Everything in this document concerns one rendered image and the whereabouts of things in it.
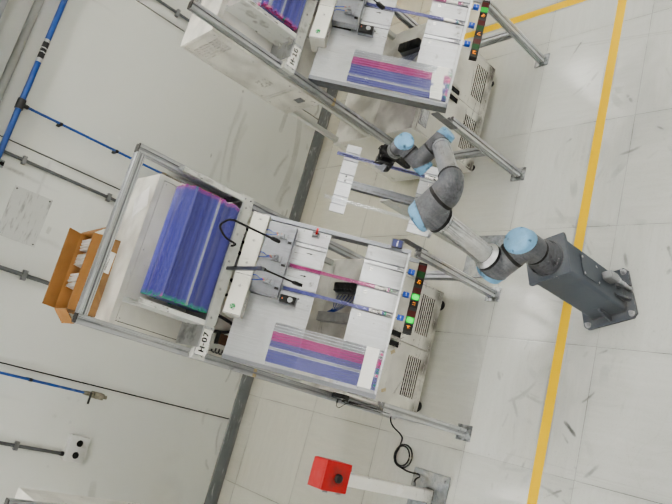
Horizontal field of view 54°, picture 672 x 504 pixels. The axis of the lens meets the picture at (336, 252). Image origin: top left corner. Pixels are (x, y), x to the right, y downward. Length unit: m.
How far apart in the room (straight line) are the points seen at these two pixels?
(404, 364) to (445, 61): 1.58
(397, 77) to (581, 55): 1.16
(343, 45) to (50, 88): 1.81
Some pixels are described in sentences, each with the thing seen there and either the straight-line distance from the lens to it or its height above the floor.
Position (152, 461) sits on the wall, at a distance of 4.67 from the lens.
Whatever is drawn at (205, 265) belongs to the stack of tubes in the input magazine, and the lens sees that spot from 2.93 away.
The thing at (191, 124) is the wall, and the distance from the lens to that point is 4.71.
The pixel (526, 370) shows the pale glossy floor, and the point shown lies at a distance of 3.41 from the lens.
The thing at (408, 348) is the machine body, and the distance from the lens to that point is 3.57.
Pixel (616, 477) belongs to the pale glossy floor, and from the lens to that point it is 3.13.
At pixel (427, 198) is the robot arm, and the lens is 2.47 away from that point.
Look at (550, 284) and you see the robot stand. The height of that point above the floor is 0.48.
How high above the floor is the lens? 2.84
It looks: 38 degrees down
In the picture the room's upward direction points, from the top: 63 degrees counter-clockwise
